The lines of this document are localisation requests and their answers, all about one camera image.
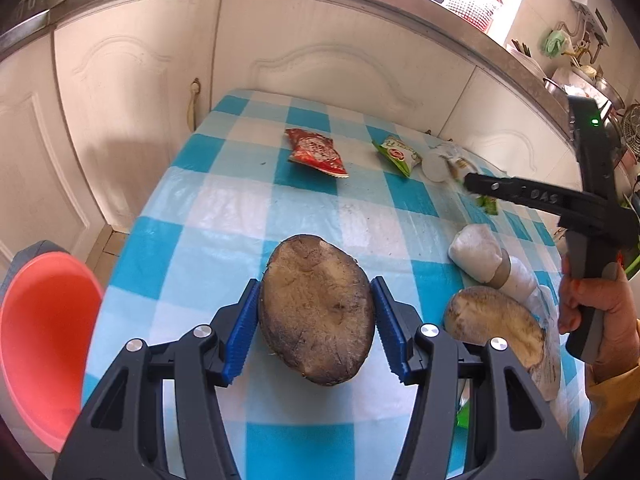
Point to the white cabinet door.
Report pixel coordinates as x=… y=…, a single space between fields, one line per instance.
x=30 y=135
x=125 y=110
x=325 y=50
x=505 y=110

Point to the white plastic wrapper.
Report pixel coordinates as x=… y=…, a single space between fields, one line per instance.
x=550 y=375

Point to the person's right hand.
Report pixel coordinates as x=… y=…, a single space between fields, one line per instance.
x=625 y=320

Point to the green cloth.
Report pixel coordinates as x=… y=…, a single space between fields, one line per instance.
x=555 y=42

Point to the small green wrapper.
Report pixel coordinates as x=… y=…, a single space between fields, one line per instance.
x=462 y=410
x=487 y=205

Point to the small fan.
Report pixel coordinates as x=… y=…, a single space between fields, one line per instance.
x=631 y=130

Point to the small brown taro half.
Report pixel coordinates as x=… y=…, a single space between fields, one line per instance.
x=490 y=320

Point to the green snack packet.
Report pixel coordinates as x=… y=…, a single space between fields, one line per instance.
x=397 y=155

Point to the steel bowl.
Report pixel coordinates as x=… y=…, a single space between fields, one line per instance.
x=555 y=85

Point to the grey stool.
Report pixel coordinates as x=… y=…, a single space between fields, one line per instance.
x=35 y=252

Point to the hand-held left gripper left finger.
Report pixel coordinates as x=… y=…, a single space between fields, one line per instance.
x=242 y=335

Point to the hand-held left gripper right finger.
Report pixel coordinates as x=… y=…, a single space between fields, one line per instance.
x=387 y=330

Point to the blue checkered tablecloth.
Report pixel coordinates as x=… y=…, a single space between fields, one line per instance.
x=240 y=210

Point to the orange plastic basin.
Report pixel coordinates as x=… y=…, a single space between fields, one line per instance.
x=45 y=340

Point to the clear plastic wrapped packet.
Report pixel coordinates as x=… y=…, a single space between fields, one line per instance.
x=435 y=166

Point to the white paper roll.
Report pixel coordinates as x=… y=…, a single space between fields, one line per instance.
x=475 y=252

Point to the person's right forearm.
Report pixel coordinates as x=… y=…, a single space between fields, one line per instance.
x=610 y=420

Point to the red snack packet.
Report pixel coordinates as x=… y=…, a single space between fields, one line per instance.
x=315 y=152

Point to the steel gas stove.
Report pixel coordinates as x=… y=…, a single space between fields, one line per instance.
x=25 y=10

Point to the large brown taro half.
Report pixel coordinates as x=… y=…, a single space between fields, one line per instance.
x=315 y=310

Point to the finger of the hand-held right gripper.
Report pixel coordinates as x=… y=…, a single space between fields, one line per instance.
x=495 y=187

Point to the red plastic basket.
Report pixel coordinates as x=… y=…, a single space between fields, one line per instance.
x=472 y=7

